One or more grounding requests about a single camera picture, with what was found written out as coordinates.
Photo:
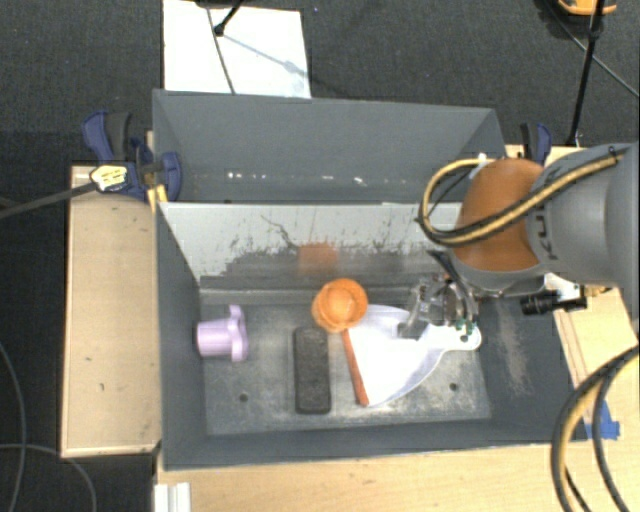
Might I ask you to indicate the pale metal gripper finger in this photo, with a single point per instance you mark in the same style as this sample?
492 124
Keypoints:
411 331
417 305

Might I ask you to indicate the white plastic scoop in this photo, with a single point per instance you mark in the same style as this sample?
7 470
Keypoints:
387 360

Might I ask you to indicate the orange ladle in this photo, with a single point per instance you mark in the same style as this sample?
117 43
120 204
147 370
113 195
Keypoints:
340 302

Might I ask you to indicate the dark green flat block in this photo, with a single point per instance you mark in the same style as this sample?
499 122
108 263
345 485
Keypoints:
313 372

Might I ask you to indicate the lilac plastic cup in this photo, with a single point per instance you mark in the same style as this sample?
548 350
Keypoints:
220 336

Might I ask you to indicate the grey metal bin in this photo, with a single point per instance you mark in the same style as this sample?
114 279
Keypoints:
280 150

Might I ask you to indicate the pale wood board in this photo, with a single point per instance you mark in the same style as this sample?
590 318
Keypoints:
110 310

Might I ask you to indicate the black cylinder on white bracket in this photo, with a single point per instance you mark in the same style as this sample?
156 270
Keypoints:
542 303

